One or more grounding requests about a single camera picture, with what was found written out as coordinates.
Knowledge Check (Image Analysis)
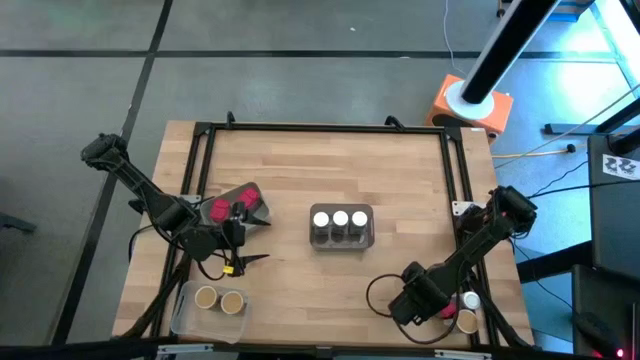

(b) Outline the yellow cable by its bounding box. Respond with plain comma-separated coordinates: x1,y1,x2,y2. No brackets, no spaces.
492,84,640,159

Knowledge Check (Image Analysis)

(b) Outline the black computer mouse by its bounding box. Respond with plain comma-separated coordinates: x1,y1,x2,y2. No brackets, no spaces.
573,310,619,354

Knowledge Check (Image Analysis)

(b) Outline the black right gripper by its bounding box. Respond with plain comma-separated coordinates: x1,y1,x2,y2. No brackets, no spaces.
388,260,454,327

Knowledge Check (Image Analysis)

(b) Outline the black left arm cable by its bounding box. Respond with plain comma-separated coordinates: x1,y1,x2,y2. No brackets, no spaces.
127,222,166,264

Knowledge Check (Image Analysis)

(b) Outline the tan-lid spice jar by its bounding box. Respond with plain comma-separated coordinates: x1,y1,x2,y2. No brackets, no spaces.
219,289,246,316
447,308,480,335
193,284,220,311

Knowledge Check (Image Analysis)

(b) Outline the clear plastic bin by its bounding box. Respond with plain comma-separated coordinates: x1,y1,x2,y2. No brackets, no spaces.
170,279,251,346

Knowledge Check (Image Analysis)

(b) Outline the black desk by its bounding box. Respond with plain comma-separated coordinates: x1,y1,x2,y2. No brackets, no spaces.
587,134,640,281

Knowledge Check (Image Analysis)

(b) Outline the orange box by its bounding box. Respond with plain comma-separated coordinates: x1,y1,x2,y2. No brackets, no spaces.
424,73,515,146

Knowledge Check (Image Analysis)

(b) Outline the black cabinet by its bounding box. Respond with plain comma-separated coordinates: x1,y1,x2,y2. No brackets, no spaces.
572,264,640,360

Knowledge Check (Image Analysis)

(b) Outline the dark translucent plastic bin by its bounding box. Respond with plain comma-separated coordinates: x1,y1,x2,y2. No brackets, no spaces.
308,201,376,253

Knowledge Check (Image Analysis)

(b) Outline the black floor cable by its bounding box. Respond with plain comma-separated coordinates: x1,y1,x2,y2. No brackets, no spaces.
529,158,640,199

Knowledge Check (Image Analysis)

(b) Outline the white round disc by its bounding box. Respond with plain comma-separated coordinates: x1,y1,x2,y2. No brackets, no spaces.
444,79,496,121

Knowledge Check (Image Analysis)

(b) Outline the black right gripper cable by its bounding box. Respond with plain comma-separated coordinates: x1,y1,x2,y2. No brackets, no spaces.
365,273,409,321

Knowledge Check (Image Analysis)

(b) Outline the printed marker paper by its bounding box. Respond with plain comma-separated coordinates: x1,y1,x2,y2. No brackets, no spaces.
602,153,640,181

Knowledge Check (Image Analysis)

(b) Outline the black metal table frame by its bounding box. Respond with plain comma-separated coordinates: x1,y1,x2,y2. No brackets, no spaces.
119,119,535,351

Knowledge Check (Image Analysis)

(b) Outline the white floor cable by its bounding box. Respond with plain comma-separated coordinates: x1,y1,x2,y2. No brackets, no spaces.
442,0,469,76

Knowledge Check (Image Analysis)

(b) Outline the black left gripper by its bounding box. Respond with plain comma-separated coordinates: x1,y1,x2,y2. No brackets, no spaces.
219,204,273,277

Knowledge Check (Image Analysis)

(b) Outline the black desk leg bar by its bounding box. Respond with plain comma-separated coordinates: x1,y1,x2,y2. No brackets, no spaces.
516,239,594,285
543,97,640,136

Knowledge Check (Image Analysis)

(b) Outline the black floor stand foot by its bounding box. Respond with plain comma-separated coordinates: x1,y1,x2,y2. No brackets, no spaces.
0,212,39,234

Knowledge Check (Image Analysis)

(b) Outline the silver bracket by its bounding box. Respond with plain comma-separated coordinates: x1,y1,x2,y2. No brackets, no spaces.
434,349,494,360
157,343,214,356

